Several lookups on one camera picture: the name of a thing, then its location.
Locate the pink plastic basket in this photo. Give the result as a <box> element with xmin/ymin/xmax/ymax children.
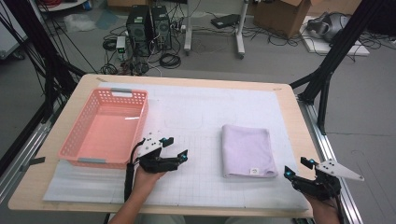
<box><xmin>57</xmin><ymin>87</ymin><xmax>149</xmax><ymax>171</ymax></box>

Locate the white foam board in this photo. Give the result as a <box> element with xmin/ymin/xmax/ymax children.
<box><xmin>300</xmin><ymin>15</ymin><xmax>371</xmax><ymax>57</ymax></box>

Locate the black flat device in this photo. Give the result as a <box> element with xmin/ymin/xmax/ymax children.
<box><xmin>210</xmin><ymin>13</ymin><xmax>241</xmax><ymax>29</ymax></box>

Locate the round white table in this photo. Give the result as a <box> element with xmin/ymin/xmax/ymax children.
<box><xmin>36</xmin><ymin>0</ymin><xmax>88</xmax><ymax>13</ymax></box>

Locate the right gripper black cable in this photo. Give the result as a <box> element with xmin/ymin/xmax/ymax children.
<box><xmin>334</xmin><ymin>194</ymin><xmax>346</xmax><ymax>224</ymax></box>

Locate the person's light clothing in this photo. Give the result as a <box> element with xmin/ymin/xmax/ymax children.
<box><xmin>134</xmin><ymin>214</ymin><xmax>295</xmax><ymax>224</ymax></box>

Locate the small white power unit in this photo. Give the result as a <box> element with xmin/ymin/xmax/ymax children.
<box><xmin>115</xmin><ymin>35</ymin><xmax>127</xmax><ymax>61</ymax></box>

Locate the person's right hand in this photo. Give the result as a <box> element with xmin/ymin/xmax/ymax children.
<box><xmin>306</xmin><ymin>194</ymin><xmax>342</xmax><ymax>224</ymax></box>

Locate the person's left hand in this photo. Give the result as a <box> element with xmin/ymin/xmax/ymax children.
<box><xmin>132</xmin><ymin>167</ymin><xmax>166</xmax><ymax>200</ymax></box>

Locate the grey metal bracket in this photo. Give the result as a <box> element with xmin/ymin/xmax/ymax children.
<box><xmin>20</xmin><ymin>156</ymin><xmax>46</xmax><ymax>172</ymax></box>

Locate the black metal frame post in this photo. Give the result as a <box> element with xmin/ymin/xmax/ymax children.
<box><xmin>0</xmin><ymin>0</ymin><xmax>87</xmax><ymax>123</ymax></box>
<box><xmin>289</xmin><ymin>0</ymin><xmax>386</xmax><ymax>135</ymax></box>

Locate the black computer tower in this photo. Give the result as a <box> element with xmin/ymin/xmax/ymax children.
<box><xmin>125</xmin><ymin>4</ymin><xmax>153</xmax><ymax>58</ymax></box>
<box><xmin>150</xmin><ymin>4</ymin><xmax>173</xmax><ymax>51</ymax></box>

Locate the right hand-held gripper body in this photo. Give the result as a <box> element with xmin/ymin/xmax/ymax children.
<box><xmin>292</xmin><ymin>159</ymin><xmax>365</xmax><ymax>202</ymax></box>

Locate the white grid mat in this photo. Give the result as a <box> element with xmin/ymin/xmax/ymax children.
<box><xmin>42</xmin><ymin>82</ymin><xmax>309</xmax><ymax>213</ymax></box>

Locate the grey helmet-shaped device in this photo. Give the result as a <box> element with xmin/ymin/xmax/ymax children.
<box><xmin>306</xmin><ymin>12</ymin><xmax>351</xmax><ymax>43</ymax></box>

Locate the large open cardboard box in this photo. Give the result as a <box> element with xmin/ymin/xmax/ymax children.
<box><xmin>253</xmin><ymin>0</ymin><xmax>312</xmax><ymax>39</ymax></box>

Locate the pale blue sheet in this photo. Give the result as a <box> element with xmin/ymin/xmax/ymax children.
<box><xmin>94</xmin><ymin>8</ymin><xmax>120</xmax><ymax>31</ymax></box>

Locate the coiled black cable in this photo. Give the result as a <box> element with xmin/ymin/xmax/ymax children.
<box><xmin>159</xmin><ymin>53</ymin><xmax>182</xmax><ymax>69</ymax></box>

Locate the lilac printed fleece blanket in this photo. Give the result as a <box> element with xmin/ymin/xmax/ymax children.
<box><xmin>221</xmin><ymin>124</ymin><xmax>279</xmax><ymax>179</ymax></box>

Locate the wooden desk with white legs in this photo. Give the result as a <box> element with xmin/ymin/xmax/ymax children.
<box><xmin>182</xmin><ymin>0</ymin><xmax>250</xmax><ymax>60</ymax></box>

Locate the clear plastic bag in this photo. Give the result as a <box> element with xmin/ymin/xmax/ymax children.
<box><xmin>64</xmin><ymin>12</ymin><xmax>97</xmax><ymax>33</ymax></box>

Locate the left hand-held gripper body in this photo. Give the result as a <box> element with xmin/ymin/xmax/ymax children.
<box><xmin>134</xmin><ymin>132</ymin><xmax>179</xmax><ymax>175</ymax></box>

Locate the white cabinet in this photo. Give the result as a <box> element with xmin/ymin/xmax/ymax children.
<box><xmin>0</xmin><ymin>0</ymin><xmax>29</xmax><ymax>60</ymax></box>

